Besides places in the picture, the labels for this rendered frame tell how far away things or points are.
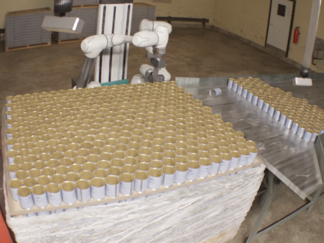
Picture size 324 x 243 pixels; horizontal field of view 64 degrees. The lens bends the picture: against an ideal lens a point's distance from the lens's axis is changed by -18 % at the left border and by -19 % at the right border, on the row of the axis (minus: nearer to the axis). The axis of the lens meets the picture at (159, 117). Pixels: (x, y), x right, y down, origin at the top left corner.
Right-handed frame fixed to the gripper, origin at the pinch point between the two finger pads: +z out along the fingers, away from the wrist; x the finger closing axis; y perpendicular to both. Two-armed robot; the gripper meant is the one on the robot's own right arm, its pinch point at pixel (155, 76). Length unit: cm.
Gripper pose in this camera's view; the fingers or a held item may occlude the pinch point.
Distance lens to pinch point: 220.8
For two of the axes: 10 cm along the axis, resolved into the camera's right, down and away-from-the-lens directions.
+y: 8.9, -1.0, 4.5
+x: -4.5, -4.5, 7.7
